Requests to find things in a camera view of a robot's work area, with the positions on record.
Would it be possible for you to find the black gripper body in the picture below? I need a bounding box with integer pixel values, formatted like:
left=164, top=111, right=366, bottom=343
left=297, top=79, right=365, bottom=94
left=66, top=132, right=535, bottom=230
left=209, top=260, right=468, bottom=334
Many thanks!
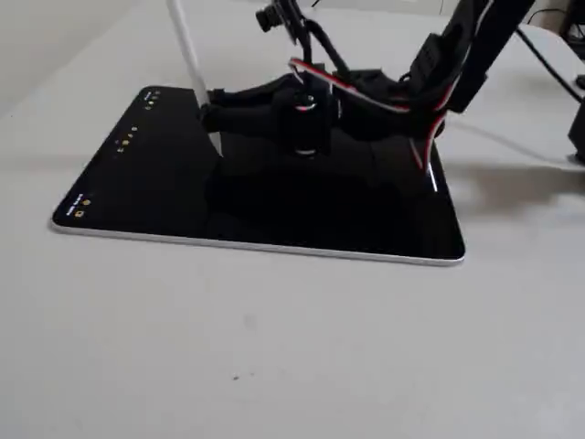
left=283, top=68, right=441, bottom=157

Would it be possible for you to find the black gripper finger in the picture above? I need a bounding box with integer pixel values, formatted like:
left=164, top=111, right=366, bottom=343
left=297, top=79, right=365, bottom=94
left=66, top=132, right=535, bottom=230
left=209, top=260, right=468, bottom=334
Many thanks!
left=207, top=74, right=294, bottom=108
left=199, top=97, right=299, bottom=134

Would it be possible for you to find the white stylus pencil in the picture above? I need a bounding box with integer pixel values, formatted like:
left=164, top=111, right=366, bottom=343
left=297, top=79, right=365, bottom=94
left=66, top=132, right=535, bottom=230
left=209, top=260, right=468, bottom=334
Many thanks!
left=165, top=0, right=224, bottom=157

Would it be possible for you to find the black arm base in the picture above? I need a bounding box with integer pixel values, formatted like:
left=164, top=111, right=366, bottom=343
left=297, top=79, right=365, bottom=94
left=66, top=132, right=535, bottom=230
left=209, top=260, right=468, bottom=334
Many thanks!
left=566, top=92, right=585, bottom=163

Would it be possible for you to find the black screen silver tablet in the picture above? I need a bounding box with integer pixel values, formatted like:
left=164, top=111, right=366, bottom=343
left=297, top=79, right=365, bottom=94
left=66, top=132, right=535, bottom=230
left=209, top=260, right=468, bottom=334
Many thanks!
left=48, top=84, right=466, bottom=269

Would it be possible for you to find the dark background equipment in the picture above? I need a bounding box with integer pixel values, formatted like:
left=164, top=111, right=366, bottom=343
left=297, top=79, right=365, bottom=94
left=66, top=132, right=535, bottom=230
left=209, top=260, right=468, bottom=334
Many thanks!
left=565, top=0, right=585, bottom=43

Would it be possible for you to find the red white black servo wire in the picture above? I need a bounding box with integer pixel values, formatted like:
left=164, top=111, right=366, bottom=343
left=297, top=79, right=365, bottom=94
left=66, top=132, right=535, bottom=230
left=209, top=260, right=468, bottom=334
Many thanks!
left=288, top=56, right=449, bottom=159

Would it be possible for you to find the black camera cable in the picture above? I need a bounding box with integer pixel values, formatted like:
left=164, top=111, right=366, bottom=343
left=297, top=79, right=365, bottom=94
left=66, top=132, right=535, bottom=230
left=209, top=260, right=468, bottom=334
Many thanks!
left=304, top=17, right=358, bottom=84

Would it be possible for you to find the black gripper camera module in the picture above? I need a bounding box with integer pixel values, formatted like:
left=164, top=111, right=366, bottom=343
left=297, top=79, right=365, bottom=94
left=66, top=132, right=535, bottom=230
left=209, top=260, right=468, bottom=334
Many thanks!
left=254, top=0, right=335, bottom=63

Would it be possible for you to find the thick black trailing cable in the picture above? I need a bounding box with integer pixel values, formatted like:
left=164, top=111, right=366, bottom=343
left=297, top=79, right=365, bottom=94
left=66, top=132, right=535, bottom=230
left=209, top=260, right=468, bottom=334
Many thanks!
left=515, top=24, right=585, bottom=102

